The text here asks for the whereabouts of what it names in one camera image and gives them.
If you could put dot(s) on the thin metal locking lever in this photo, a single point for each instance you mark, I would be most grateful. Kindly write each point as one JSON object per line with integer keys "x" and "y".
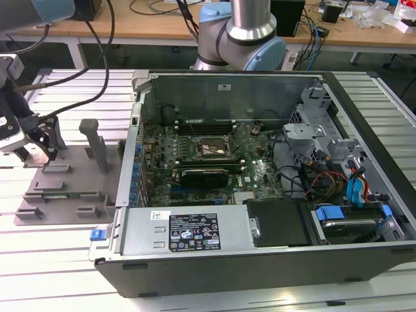
{"x": 193, "y": 130}
{"x": 238, "y": 128}

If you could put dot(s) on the small black flat device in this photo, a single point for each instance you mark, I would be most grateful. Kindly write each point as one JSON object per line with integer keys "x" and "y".
{"x": 323, "y": 31}

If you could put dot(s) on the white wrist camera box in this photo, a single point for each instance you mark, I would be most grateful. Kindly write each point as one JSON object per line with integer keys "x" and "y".
{"x": 13, "y": 143}

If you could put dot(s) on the black graphics card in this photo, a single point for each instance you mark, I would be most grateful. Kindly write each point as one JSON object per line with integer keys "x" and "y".
{"x": 204, "y": 178}

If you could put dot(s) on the clear plastic bag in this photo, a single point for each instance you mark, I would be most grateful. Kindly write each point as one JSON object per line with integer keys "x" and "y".
{"x": 377, "y": 14}

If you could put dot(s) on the hard disk blue carrier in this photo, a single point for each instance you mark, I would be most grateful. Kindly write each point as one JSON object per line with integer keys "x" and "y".
{"x": 347, "y": 224}

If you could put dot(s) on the blue case latch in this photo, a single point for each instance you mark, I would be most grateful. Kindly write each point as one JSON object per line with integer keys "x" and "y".
{"x": 97, "y": 234}

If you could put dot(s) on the grey parts rack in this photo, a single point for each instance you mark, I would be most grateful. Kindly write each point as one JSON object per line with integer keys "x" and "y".
{"x": 74, "y": 182}

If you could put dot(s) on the black plastic shroud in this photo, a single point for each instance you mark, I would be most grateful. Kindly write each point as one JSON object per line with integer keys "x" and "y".
{"x": 276, "y": 224}

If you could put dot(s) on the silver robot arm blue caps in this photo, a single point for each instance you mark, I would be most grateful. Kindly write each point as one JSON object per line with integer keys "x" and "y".
{"x": 247, "y": 19}

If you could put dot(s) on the open black PC case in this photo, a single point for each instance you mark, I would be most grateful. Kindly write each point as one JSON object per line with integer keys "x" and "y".
{"x": 227, "y": 276}

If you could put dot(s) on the small black box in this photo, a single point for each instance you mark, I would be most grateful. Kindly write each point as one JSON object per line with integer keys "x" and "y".
{"x": 331, "y": 14}

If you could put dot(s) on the green motherboard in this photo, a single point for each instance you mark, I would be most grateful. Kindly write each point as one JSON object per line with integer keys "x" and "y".
{"x": 260, "y": 169}

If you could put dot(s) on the silver finned heat sink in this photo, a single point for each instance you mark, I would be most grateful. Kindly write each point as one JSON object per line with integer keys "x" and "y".
{"x": 245, "y": 197}

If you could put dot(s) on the red white package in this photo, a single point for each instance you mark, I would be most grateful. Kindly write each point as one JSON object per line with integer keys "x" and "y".
{"x": 408, "y": 6}

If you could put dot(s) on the CPU socket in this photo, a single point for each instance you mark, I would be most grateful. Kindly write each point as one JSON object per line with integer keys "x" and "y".
{"x": 209, "y": 144}

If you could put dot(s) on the black flat equipment case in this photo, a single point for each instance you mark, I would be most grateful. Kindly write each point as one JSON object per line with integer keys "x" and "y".
{"x": 89, "y": 8}

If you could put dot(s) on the small white box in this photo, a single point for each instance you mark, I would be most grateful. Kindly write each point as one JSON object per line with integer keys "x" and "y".
{"x": 406, "y": 28}

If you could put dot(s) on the blue expansion slot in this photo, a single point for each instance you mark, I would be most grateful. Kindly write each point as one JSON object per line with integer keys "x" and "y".
{"x": 175, "y": 187}

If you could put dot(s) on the grey power supply unit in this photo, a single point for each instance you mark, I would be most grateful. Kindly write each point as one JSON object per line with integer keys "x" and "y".
{"x": 146, "y": 227}

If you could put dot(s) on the wooden desk white legs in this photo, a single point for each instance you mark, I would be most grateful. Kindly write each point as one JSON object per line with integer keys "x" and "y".
{"x": 58, "y": 32}
{"x": 146, "y": 31}

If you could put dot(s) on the silver coin cell battery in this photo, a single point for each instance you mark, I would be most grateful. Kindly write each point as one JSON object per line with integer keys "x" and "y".
{"x": 256, "y": 130}

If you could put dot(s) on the white case wall sticker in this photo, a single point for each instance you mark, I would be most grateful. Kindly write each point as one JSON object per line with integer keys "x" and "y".
{"x": 224, "y": 87}

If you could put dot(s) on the black RAM slot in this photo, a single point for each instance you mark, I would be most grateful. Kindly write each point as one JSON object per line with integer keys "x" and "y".
{"x": 208, "y": 129}
{"x": 208, "y": 122}
{"x": 208, "y": 162}
{"x": 208, "y": 165}
{"x": 208, "y": 159}
{"x": 208, "y": 125}
{"x": 208, "y": 132}
{"x": 236, "y": 169}

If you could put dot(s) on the black tall desktop box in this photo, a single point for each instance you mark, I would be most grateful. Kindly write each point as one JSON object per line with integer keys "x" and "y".
{"x": 287, "y": 18}

